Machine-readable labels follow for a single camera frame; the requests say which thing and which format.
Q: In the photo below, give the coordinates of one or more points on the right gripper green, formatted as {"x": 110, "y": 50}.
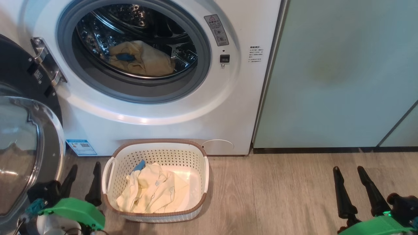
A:
{"x": 382, "y": 227}

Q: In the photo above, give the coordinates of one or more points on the left gripper green white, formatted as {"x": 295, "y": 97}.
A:
{"x": 75, "y": 212}

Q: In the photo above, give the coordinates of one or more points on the pale yellow garment blue trim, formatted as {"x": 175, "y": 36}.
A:
{"x": 153, "y": 192}
{"x": 150, "y": 60}

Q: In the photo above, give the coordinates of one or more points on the dark grey glass washer door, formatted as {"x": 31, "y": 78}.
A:
{"x": 23, "y": 147}

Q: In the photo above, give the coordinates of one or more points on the cream perforated laundry basket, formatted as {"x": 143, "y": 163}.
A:
{"x": 156, "y": 148}

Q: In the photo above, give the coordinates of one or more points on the metal door hinge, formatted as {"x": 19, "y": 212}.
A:
{"x": 47, "y": 62}

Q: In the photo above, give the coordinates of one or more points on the white front-load washing machine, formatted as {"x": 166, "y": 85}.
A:
{"x": 196, "y": 114}

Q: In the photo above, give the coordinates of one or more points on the blue white energy label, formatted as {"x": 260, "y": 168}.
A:
{"x": 81, "y": 147}

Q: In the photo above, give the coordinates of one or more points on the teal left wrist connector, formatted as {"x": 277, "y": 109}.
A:
{"x": 34, "y": 207}

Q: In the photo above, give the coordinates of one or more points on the black cabinet plinth strip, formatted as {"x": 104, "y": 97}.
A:
{"x": 326, "y": 150}

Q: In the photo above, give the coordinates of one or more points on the wide pale green cabinet panel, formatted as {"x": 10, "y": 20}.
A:
{"x": 326, "y": 81}

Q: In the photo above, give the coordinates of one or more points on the grey warning sticker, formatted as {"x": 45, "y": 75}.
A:
{"x": 216, "y": 30}

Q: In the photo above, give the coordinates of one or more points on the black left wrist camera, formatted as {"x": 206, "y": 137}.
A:
{"x": 45, "y": 192}

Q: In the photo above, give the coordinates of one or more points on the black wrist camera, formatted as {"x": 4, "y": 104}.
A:
{"x": 45, "y": 192}
{"x": 405, "y": 207}

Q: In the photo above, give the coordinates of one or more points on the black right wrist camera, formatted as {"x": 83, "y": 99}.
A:
{"x": 405, "y": 207}

